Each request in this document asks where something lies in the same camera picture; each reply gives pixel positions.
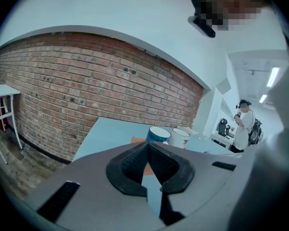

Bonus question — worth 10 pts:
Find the white mug with print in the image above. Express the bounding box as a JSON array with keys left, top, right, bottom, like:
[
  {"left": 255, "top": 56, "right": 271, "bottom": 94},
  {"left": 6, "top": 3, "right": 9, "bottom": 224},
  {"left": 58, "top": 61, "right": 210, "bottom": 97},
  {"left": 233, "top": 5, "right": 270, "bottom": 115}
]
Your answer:
[{"left": 168, "top": 128, "right": 191, "bottom": 150}]

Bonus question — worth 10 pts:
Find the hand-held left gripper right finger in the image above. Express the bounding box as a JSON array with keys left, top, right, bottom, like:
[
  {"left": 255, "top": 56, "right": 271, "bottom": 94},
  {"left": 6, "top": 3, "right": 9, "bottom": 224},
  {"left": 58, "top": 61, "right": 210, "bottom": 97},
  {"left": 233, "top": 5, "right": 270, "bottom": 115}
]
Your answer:
[{"left": 147, "top": 142, "right": 243, "bottom": 226}]

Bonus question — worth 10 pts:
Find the person's head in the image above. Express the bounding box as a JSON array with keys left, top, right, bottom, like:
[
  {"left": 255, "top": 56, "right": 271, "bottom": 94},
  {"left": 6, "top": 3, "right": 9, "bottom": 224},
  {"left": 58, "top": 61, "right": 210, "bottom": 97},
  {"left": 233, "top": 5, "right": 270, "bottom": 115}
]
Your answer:
[{"left": 199, "top": 0, "right": 275, "bottom": 32}]

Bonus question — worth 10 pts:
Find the black coffee machine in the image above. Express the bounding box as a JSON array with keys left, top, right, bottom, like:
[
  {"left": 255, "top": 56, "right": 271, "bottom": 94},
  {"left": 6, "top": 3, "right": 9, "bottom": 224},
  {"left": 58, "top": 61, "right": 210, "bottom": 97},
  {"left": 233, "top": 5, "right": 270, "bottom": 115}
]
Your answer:
[{"left": 218, "top": 118, "right": 232, "bottom": 140}]

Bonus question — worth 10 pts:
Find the black head-worn camera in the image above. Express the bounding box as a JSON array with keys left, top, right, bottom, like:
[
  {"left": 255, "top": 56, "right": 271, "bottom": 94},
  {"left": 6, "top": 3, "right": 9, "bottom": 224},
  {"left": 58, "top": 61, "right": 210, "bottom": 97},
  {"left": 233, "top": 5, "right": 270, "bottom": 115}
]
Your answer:
[{"left": 187, "top": 0, "right": 216, "bottom": 39}]

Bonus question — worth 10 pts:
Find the white side table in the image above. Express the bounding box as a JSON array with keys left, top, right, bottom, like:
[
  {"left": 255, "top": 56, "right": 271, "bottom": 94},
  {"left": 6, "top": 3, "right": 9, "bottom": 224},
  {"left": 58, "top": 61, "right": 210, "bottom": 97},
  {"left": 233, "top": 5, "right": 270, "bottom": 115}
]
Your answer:
[{"left": 0, "top": 84, "right": 24, "bottom": 165}]

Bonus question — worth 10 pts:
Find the white counter desk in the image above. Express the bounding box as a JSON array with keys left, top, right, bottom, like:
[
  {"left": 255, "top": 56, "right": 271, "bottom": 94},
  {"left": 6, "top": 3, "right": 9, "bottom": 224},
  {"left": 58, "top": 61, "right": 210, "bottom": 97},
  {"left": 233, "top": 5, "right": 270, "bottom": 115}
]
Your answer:
[{"left": 210, "top": 131, "right": 235, "bottom": 152}]

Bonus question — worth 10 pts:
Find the blue ceramic mug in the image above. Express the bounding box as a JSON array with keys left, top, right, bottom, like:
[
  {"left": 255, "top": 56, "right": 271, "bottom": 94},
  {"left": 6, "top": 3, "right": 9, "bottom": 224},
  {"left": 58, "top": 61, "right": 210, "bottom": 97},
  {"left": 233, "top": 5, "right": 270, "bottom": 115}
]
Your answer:
[{"left": 146, "top": 126, "right": 172, "bottom": 144}]

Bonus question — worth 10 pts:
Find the orange wooden tray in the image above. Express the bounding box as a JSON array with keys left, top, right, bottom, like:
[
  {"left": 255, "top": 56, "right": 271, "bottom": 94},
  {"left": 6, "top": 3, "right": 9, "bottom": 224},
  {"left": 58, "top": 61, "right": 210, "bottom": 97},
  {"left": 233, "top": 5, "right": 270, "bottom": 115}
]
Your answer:
[{"left": 131, "top": 135, "right": 155, "bottom": 176}]

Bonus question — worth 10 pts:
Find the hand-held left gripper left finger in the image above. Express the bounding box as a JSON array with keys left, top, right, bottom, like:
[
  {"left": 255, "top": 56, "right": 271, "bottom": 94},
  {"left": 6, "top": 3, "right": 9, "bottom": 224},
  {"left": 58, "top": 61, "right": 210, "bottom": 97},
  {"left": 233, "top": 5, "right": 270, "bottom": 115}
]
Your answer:
[{"left": 26, "top": 141, "right": 168, "bottom": 231}]

